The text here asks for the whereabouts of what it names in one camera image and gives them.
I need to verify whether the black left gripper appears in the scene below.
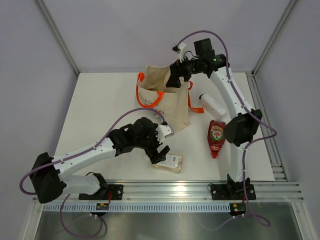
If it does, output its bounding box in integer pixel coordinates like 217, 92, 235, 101
134, 124, 170, 163

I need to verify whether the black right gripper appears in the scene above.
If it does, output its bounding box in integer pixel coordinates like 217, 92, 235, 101
166, 52, 203, 89

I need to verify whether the clear tea seed soap bottle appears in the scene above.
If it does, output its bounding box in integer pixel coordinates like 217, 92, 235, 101
144, 153, 183, 174

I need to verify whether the canvas bag with orange handles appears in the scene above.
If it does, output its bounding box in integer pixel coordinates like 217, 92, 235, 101
135, 65, 205, 133

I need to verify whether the white plastic bottle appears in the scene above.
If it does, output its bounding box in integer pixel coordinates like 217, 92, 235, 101
198, 93, 227, 120

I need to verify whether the red Fairy dish soap bottle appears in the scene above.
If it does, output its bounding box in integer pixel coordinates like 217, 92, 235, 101
207, 120, 226, 159

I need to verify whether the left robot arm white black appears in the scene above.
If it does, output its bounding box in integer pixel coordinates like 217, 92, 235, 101
29, 117, 174, 204

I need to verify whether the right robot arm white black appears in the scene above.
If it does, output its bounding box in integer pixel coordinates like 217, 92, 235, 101
166, 38, 262, 201

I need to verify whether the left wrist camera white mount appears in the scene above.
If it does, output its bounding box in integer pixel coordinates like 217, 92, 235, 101
156, 124, 175, 144

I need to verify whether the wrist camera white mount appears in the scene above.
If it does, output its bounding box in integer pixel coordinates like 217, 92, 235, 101
172, 42, 187, 63
156, 124, 175, 144

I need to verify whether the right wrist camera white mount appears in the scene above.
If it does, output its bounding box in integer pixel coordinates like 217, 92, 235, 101
172, 42, 187, 63

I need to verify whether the aluminium front rail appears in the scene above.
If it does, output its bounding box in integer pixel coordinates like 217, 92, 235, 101
32, 177, 305, 202

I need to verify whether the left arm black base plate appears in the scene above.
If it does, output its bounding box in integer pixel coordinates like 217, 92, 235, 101
78, 184, 124, 201

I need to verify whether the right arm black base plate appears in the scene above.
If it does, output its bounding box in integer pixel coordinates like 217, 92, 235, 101
208, 183, 257, 201

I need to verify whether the white slotted cable duct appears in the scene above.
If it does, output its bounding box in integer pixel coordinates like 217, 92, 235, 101
43, 201, 246, 213

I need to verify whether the aluminium frame post right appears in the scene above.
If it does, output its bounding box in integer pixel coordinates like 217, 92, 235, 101
251, 0, 299, 77

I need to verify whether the aluminium frame post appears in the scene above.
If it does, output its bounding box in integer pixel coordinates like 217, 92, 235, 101
34, 0, 81, 77
251, 0, 299, 77

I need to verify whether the aluminium frame post left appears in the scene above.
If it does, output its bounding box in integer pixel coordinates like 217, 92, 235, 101
34, 0, 81, 77

